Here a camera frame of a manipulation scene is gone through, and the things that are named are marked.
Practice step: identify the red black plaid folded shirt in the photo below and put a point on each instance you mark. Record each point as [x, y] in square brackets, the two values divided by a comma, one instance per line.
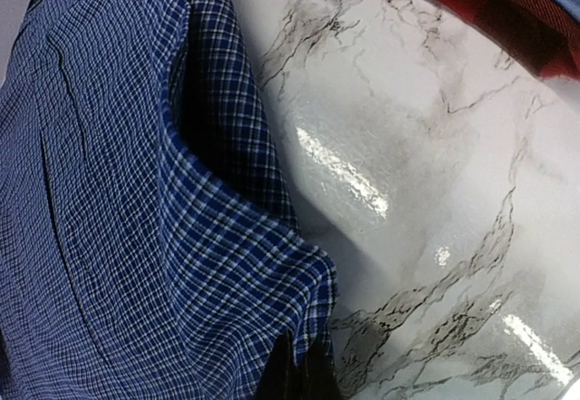
[540, 34]

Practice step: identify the dark blue checked shirt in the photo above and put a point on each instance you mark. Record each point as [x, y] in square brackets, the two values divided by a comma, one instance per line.
[149, 247]

